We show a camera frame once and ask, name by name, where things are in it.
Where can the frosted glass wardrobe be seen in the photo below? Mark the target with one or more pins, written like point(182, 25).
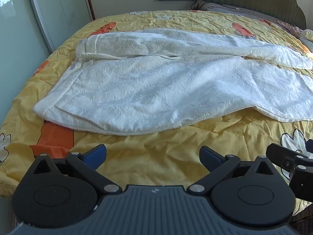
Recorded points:
point(36, 9)

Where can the yellow printed blanket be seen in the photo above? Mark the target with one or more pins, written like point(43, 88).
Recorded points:
point(171, 156)

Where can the grey printed pillow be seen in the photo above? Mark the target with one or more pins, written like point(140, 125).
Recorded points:
point(227, 8)

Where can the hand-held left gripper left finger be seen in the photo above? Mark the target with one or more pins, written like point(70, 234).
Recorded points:
point(96, 155)

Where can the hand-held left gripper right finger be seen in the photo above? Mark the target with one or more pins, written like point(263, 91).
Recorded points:
point(207, 157)

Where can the pink pillow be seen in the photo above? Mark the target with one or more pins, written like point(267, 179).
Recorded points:
point(291, 28)

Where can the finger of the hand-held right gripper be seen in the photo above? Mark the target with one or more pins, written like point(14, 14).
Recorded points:
point(281, 153)
point(310, 146)

